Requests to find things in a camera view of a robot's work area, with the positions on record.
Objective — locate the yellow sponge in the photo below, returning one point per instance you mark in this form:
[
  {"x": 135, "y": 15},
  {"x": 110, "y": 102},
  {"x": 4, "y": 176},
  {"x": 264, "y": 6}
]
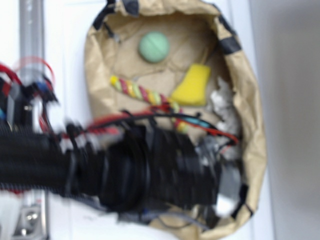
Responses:
[{"x": 192, "y": 89}]

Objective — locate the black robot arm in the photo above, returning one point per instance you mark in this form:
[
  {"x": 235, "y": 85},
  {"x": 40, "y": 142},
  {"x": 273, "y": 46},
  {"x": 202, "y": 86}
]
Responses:
[{"x": 146, "y": 171}]

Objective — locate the multicolour rope toy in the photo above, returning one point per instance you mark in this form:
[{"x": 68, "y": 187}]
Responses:
[{"x": 155, "y": 99}]

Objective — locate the brown paper bag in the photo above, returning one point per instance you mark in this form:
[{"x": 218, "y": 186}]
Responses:
[{"x": 198, "y": 34}]

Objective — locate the crumpled white paper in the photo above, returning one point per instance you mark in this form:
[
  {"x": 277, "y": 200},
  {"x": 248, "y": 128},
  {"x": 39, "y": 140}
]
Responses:
[{"x": 221, "y": 104}]

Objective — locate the green ball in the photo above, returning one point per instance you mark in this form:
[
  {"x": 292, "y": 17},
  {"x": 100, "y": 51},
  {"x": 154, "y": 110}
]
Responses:
[{"x": 154, "y": 47}]

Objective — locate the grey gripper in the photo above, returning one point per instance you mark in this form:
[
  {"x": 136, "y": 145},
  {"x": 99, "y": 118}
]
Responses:
[{"x": 227, "y": 176}]

